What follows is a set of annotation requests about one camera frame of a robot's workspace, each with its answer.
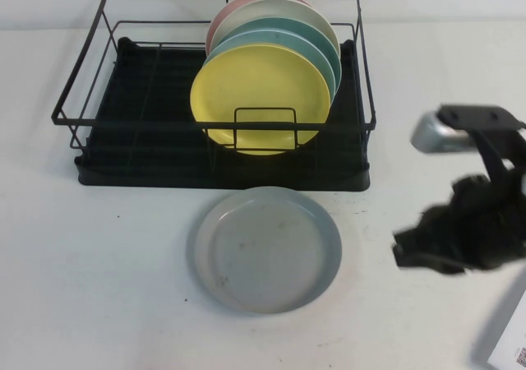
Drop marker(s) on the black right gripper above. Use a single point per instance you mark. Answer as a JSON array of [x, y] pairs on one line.
[[493, 222]]

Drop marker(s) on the grey blue plate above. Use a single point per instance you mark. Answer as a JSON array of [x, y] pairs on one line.
[[263, 251]]

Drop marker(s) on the yellow plate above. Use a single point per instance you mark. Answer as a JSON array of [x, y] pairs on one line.
[[255, 82]]

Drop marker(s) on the teal green plate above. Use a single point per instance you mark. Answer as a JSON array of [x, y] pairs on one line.
[[296, 29]]

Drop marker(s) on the light blue plate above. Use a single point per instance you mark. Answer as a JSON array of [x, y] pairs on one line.
[[246, 39]]

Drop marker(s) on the cream plate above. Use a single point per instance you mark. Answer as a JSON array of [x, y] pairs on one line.
[[279, 10]]

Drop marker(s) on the pink plate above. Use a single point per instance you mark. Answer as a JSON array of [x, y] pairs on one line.
[[218, 20]]

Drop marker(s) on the white box with QR label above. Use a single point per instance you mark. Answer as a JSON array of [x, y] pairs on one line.
[[507, 337]]

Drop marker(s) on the black plastic drip tray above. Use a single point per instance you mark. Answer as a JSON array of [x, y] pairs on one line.
[[144, 177]]

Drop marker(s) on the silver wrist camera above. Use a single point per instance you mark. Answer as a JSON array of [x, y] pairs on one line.
[[435, 137]]

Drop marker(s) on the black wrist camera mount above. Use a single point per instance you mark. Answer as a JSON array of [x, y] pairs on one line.
[[476, 117]]

